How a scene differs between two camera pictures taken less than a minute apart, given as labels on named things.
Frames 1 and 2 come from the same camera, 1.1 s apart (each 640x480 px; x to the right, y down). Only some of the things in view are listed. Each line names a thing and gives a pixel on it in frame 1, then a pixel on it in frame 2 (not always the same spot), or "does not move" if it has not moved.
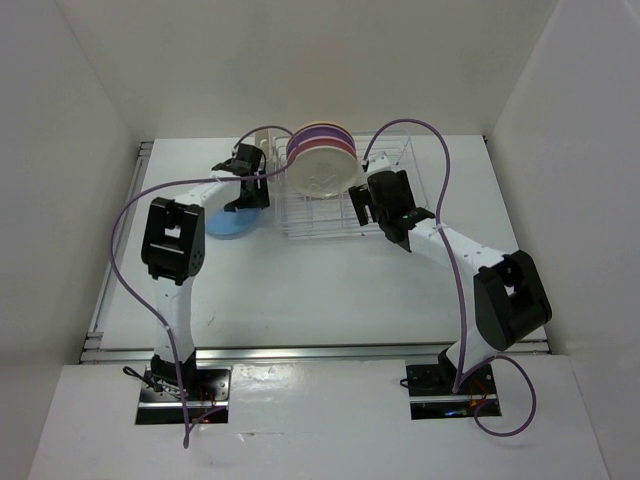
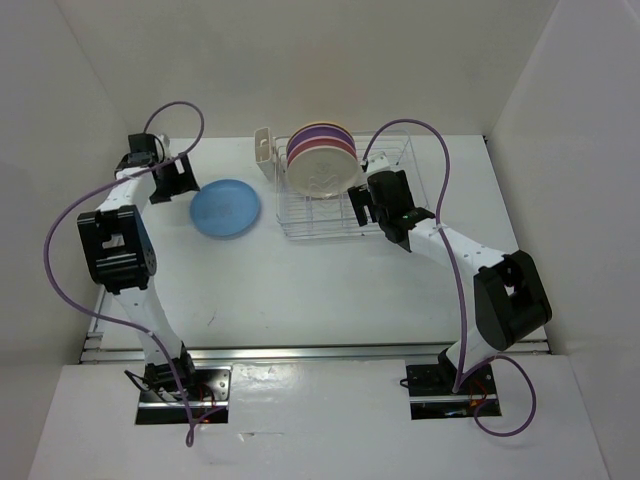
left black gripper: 258,200 -> 184,182
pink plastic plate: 317,143 does not move
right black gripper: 361,196 does not move
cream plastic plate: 322,172 does not move
